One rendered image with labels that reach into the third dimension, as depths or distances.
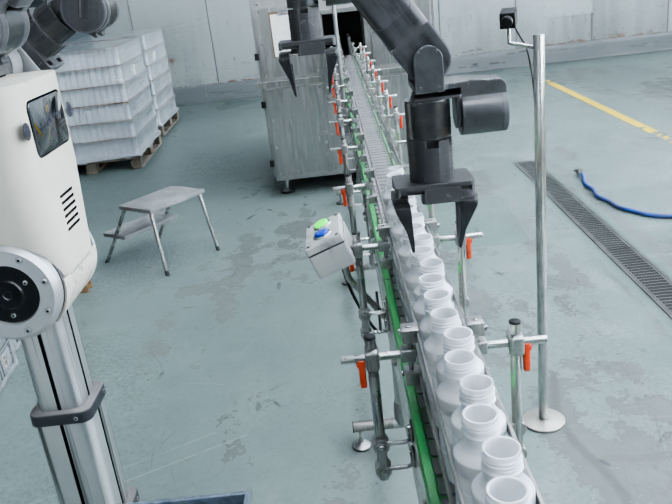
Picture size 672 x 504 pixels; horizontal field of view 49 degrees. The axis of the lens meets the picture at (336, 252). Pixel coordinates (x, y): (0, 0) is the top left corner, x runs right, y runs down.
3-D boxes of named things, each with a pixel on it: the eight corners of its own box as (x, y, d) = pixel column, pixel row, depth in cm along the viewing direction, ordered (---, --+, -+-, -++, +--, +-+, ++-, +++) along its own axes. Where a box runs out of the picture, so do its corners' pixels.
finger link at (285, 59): (285, 94, 140) (278, 44, 137) (322, 90, 140) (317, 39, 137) (283, 100, 134) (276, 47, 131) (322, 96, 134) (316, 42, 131)
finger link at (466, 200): (481, 253, 97) (478, 184, 94) (426, 259, 97) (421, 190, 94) (471, 236, 103) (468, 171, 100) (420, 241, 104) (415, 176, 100)
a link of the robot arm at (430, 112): (400, 89, 96) (405, 96, 90) (454, 83, 95) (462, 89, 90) (405, 141, 98) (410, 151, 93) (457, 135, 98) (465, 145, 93)
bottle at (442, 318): (420, 418, 104) (412, 312, 98) (454, 403, 106) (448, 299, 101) (446, 438, 99) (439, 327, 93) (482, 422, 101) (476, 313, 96)
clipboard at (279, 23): (305, 54, 544) (299, 8, 532) (273, 58, 544) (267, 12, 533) (305, 54, 547) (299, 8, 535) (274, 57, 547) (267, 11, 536)
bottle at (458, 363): (440, 460, 95) (431, 346, 89) (487, 457, 94) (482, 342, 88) (444, 491, 89) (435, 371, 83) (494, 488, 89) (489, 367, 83)
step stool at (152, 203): (158, 239, 515) (146, 181, 501) (221, 249, 480) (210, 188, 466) (103, 263, 481) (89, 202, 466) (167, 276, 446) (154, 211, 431)
